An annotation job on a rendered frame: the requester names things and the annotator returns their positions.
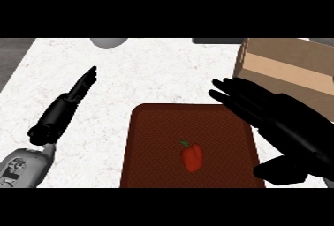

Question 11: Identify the grey round object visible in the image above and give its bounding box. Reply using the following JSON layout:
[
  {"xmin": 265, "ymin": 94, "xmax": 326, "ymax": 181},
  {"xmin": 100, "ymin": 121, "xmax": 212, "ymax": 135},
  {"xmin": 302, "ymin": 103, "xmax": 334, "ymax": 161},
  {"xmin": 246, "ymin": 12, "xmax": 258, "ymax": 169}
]
[{"xmin": 88, "ymin": 38, "xmax": 128, "ymax": 49}]

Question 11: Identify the red bell pepper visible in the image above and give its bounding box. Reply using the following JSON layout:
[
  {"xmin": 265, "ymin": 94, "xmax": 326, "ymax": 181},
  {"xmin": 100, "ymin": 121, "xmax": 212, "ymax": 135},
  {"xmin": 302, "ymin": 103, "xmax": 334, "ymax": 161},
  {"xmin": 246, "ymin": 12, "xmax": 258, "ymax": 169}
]
[{"xmin": 178, "ymin": 140, "xmax": 205, "ymax": 174}]

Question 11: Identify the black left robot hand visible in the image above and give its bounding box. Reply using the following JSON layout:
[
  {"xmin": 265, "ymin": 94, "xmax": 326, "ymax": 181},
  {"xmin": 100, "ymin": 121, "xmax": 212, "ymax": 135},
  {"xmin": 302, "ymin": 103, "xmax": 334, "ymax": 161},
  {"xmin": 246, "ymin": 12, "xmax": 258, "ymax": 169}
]
[{"xmin": 26, "ymin": 65, "xmax": 98, "ymax": 147}]

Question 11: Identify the brown cardboard box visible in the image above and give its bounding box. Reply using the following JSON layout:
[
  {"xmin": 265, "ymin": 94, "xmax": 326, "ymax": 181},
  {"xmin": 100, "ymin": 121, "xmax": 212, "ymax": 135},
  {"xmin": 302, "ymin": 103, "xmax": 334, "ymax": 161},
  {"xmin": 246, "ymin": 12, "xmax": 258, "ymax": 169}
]
[{"xmin": 231, "ymin": 38, "xmax": 334, "ymax": 122}]

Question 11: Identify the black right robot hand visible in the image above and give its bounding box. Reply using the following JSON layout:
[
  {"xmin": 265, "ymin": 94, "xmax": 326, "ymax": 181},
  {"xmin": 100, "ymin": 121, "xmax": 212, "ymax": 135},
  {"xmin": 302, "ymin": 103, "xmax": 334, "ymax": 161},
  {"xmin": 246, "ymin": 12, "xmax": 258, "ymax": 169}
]
[{"xmin": 206, "ymin": 77, "xmax": 334, "ymax": 186}]

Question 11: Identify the dark red woven tray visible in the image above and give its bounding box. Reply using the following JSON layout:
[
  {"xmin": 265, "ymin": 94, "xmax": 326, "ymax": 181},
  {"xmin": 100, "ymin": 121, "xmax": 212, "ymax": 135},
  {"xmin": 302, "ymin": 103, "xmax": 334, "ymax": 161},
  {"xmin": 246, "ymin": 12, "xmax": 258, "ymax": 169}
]
[{"xmin": 118, "ymin": 102, "xmax": 265, "ymax": 189}]

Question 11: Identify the dark grey flat object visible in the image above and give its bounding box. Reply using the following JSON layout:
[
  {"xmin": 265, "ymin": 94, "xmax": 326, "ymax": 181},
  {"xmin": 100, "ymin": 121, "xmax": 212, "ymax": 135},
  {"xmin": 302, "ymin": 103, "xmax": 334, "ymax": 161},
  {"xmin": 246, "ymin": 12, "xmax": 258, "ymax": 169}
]
[{"xmin": 191, "ymin": 38, "xmax": 245, "ymax": 45}]

